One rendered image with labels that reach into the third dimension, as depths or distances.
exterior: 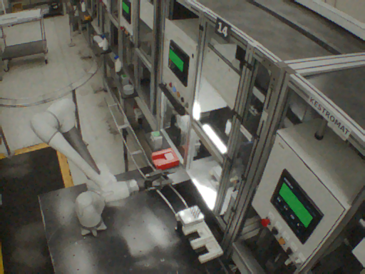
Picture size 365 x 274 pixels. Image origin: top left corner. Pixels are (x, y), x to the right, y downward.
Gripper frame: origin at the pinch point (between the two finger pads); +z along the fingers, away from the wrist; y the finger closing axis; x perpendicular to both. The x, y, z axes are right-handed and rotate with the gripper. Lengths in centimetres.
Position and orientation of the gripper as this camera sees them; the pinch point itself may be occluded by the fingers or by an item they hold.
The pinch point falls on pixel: (169, 176)
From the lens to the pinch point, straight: 189.7
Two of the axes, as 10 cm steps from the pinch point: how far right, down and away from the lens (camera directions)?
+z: 9.0, -2.3, 3.6
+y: 0.7, -7.5, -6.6
